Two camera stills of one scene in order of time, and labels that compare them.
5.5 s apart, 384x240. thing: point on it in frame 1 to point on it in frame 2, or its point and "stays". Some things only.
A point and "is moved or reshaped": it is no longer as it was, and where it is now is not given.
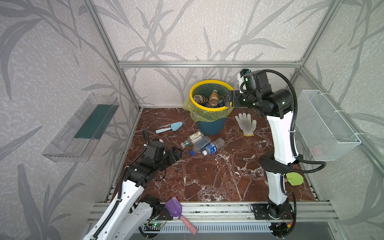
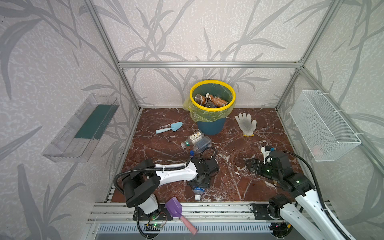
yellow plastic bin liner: (203, 116) stays
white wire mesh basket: (325, 133) stays
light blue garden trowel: (174, 127) stays
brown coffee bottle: (214, 98) is moved or reshaped
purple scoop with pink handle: (174, 207) stays
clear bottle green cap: (192, 138) stays
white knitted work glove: (247, 126) stays
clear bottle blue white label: (211, 148) to (198, 190)
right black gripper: (232, 99) to (258, 166)
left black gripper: (177, 153) to (201, 180)
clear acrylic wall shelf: (76, 140) stays
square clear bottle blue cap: (199, 146) stays
